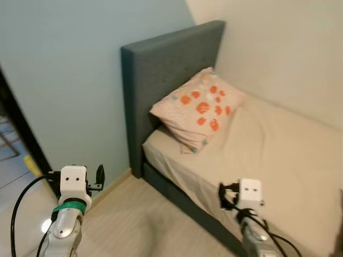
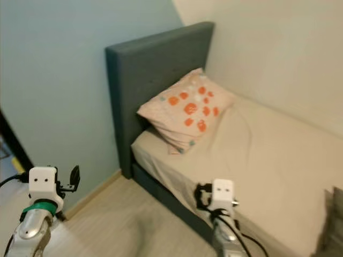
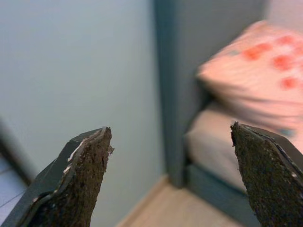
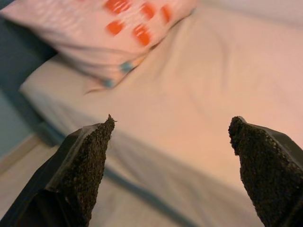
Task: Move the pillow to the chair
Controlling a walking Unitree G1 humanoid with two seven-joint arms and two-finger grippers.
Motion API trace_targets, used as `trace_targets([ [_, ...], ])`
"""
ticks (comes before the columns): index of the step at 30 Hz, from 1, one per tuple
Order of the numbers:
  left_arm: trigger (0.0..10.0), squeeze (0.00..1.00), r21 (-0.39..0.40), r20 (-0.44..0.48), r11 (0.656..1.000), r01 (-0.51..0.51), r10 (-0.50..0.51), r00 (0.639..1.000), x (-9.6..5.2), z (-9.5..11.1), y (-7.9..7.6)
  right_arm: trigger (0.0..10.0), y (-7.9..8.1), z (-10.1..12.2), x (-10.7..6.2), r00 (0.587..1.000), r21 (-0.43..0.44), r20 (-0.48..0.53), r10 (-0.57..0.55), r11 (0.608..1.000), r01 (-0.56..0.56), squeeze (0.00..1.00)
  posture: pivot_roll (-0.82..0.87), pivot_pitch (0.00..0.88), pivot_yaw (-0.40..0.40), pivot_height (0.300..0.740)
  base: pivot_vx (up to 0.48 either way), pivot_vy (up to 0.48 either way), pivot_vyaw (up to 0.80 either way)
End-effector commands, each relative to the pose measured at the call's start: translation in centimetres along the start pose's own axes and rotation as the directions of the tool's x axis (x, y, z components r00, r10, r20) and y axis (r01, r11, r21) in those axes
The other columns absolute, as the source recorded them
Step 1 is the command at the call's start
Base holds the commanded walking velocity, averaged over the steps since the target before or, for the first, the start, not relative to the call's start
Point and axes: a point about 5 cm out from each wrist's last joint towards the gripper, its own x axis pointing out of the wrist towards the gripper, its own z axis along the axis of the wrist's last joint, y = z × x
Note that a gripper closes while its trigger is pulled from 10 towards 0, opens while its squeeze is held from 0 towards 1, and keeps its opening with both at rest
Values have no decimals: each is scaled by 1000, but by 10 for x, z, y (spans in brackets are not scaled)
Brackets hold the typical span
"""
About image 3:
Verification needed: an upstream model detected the pink pillow with orange spots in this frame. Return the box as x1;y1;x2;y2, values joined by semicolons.
196;20;303;138

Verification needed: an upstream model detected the dark bed frame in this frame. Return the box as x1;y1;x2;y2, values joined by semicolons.
153;0;273;225

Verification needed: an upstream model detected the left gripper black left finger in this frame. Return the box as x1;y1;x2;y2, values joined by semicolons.
14;126;116;227

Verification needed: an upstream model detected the bed mattress with beige sheet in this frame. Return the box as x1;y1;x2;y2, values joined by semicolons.
184;104;303;195

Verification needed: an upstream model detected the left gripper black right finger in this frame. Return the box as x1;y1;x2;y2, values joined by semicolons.
231;121;303;227

